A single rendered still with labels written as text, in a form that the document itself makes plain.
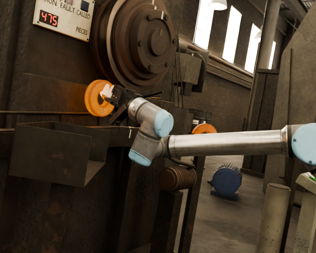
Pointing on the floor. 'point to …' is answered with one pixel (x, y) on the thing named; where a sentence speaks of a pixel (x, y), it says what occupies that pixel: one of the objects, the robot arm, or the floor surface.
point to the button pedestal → (307, 214)
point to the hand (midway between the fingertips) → (102, 93)
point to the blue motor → (226, 181)
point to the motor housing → (170, 206)
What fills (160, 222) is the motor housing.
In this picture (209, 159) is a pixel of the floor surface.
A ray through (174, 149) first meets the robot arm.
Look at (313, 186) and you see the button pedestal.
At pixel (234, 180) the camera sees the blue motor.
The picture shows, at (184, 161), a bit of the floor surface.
